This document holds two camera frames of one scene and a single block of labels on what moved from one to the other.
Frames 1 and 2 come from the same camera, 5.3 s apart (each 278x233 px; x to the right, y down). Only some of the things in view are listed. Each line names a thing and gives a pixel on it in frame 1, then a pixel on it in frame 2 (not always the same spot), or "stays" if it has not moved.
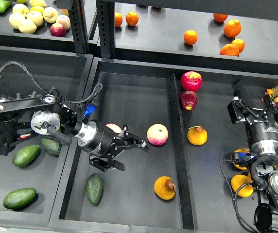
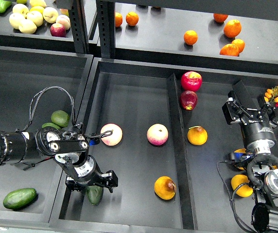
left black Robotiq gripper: x=98 y=140 to x=89 y=174
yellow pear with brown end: x=165 y=188 stays
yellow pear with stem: x=197 y=135 stays
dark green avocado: x=94 y=189 stays
